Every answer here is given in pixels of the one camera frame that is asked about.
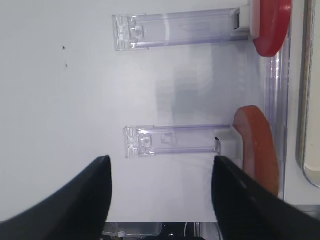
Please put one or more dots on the clear holder for left bun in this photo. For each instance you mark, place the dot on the clear holder for left bun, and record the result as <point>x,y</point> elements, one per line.
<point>222,140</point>

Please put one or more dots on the clear holder for tomato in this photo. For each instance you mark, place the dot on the clear holder for tomato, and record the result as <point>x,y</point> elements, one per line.
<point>144,31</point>

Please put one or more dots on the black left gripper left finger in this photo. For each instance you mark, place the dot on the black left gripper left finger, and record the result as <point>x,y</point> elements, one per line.
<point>78,211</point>

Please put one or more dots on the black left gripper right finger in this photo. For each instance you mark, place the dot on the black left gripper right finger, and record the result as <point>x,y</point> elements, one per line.
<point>246,211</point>

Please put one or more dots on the clear long rail left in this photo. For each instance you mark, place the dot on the clear long rail left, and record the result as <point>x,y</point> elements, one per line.
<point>277,78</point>

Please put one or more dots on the white rectangular metal tray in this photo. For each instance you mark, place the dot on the white rectangular metal tray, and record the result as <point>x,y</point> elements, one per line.
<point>308,125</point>

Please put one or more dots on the bun half near left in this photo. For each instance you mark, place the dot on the bun half near left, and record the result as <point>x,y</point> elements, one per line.
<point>259,155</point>

